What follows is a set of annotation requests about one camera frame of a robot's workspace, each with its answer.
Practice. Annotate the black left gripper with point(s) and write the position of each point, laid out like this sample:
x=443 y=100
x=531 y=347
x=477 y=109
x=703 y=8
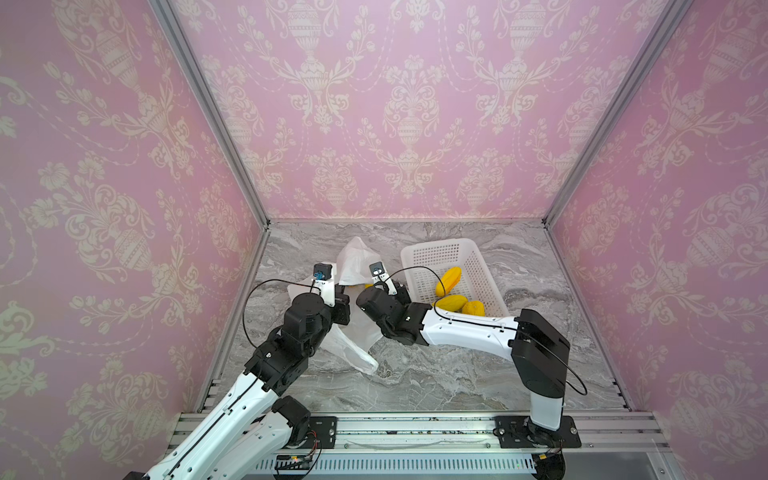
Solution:
x=342 y=305

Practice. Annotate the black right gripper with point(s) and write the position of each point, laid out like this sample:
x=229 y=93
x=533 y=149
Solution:
x=372 y=299

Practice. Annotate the white plastic bag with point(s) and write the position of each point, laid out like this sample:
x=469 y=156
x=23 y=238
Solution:
x=352 y=342

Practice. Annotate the long yellow toy fruit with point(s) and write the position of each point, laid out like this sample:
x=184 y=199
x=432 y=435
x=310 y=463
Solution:
x=451 y=303

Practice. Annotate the yellow orange toy mango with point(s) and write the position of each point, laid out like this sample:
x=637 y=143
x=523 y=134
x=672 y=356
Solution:
x=448 y=281

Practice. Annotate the round yellow toy lemon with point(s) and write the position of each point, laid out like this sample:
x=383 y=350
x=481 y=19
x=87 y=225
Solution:
x=474 y=308

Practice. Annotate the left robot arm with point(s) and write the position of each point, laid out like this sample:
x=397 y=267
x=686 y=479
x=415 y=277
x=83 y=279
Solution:
x=256 y=418

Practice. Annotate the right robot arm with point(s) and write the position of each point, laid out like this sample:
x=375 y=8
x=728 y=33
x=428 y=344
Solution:
x=538 y=351

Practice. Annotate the white perforated plastic basket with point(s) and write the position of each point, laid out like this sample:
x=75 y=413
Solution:
x=428 y=261

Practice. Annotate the white vented control box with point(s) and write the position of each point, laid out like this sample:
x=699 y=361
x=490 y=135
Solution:
x=335 y=464

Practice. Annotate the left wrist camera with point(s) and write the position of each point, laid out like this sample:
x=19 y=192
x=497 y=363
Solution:
x=324 y=281

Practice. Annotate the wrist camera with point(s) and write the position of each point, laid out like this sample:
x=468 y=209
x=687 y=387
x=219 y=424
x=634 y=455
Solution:
x=381 y=278
x=324 y=281

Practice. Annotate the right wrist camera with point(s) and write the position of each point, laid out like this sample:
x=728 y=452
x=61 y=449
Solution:
x=381 y=278

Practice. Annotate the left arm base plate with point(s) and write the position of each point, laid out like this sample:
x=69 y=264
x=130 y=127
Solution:
x=321 y=430

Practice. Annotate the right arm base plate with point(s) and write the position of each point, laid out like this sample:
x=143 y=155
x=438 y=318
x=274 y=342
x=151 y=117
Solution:
x=519 y=432

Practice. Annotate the aluminium front rail frame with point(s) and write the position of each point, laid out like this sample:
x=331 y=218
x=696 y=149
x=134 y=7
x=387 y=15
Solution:
x=608 y=432

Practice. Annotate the left aluminium corner post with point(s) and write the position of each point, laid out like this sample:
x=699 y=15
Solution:
x=169 y=22

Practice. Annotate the aluminium corner post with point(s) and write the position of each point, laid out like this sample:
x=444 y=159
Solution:
x=169 y=22
x=662 y=31

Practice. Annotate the right aluminium corner post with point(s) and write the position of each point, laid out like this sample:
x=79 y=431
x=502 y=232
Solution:
x=662 y=31

